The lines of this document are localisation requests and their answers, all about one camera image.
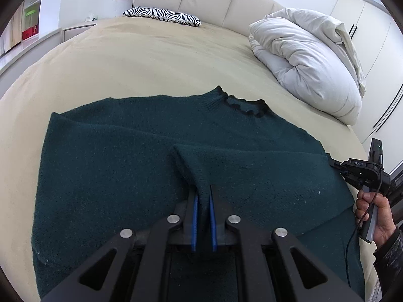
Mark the white wardrobe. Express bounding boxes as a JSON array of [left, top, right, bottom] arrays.
[[331, 0, 403, 173]]

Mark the dark green knit sweater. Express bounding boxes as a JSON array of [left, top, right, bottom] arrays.
[[32, 88, 365, 301]]

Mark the white nightstand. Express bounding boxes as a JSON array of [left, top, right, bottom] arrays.
[[61, 20, 98, 42]]

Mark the right hand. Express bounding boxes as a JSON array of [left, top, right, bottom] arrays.
[[354, 190, 396, 249]]

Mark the red box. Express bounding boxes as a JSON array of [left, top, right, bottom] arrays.
[[22, 25, 38, 41]]

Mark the right forearm dark sleeve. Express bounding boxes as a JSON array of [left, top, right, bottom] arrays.
[[374, 226, 402, 301]]

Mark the zebra print pillow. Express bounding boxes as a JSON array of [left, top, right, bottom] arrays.
[[123, 6, 202, 27]]

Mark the beige bed with sheet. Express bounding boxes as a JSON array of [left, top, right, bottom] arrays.
[[1, 17, 367, 301]]

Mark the white low ledge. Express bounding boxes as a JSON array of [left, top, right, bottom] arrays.
[[1, 29, 62, 97]]

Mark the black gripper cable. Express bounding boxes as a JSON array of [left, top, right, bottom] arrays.
[[344, 163, 383, 290]]

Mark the white folded duvet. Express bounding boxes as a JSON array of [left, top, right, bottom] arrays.
[[249, 8, 366, 126]]

